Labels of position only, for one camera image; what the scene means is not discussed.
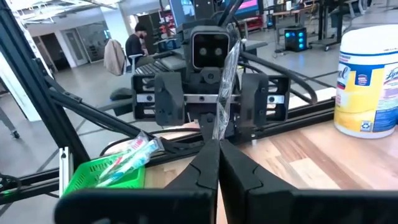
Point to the black computer tower blue lights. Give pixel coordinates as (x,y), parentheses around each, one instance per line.
(295,39)

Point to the person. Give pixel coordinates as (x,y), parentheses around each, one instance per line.
(133,45)

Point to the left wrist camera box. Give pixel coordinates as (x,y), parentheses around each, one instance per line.
(210,49)

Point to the packaged red toothbrush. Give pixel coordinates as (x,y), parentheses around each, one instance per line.
(130,149)

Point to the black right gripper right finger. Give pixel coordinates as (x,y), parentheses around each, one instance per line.
(242,183)

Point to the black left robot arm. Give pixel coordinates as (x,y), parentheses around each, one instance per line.
(169,62)

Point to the beige hanging jacket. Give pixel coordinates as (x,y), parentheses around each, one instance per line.
(114,57)

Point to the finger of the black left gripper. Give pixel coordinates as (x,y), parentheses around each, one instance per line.
(169,99)
(255,99)

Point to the packaged blue toothbrush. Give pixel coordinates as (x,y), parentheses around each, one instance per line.
(225,93)

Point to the Lysol wipes canister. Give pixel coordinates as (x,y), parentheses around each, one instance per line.
(363,93)

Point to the green plastic basket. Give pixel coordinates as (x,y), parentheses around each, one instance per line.
(84,177)

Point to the blue white toothbrush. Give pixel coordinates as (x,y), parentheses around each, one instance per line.
(140,160)

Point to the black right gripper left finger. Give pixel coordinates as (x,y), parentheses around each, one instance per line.
(192,183)

